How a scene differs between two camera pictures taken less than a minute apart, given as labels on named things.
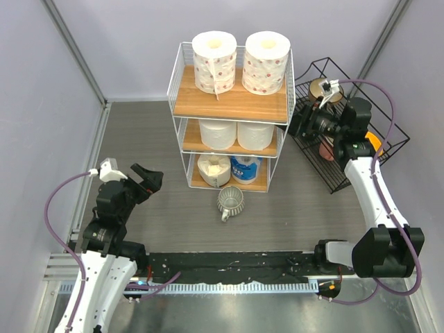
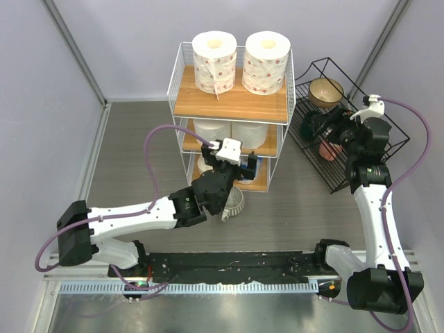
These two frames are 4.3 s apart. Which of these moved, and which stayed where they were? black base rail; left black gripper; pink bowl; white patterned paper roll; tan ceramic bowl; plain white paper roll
Moved: left black gripper; plain white paper roll
Stayed: white patterned paper roll; tan ceramic bowl; pink bowl; black base rail
